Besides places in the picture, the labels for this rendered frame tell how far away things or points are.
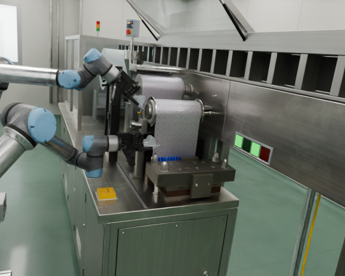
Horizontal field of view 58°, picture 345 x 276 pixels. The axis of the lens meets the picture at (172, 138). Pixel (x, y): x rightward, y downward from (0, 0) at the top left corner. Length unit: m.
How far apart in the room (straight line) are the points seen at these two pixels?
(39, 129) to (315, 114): 0.91
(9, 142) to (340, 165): 1.04
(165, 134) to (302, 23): 3.38
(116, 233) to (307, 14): 3.85
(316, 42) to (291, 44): 0.11
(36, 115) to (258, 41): 0.90
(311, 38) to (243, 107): 0.42
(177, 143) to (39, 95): 5.63
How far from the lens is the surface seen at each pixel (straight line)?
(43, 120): 1.13
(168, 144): 1.53
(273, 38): 1.32
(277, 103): 1.25
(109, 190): 1.42
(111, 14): 7.09
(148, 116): 1.50
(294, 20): 4.72
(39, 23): 6.92
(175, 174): 1.37
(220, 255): 1.65
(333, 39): 1.12
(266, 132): 1.29
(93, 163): 1.42
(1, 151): 1.12
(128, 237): 1.37
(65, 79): 1.31
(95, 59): 1.41
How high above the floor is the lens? 1.53
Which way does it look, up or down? 15 degrees down
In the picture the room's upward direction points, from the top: 6 degrees clockwise
